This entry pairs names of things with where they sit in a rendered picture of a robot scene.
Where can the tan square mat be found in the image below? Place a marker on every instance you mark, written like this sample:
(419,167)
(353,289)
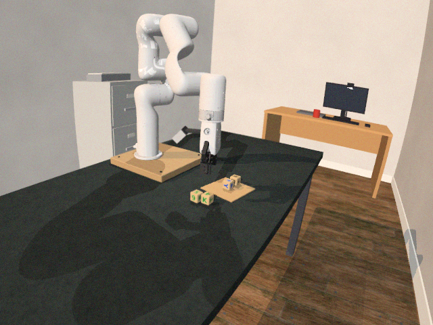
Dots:
(231,195)

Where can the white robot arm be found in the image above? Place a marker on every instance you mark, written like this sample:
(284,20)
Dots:
(210,87)

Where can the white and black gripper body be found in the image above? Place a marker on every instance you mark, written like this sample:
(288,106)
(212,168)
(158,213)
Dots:
(210,131)

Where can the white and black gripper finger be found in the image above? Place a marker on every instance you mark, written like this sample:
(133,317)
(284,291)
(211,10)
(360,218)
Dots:
(205,165)
(213,159)

